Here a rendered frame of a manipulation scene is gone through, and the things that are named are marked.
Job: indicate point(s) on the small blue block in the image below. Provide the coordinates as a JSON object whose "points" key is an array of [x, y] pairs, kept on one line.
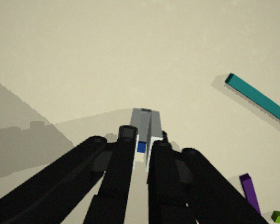
{"points": [[141, 147]]}

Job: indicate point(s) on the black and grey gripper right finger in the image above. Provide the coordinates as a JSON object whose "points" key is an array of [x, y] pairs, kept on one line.
{"points": [[214, 199]]}

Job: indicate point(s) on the purple rod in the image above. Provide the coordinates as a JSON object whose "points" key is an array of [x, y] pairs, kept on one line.
{"points": [[249, 191]]}

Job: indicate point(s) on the turquoise rod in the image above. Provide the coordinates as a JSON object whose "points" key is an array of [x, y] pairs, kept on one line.
{"points": [[253, 94]]}

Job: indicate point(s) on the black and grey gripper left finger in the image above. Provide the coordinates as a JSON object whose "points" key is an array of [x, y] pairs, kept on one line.
{"points": [[49, 196]]}

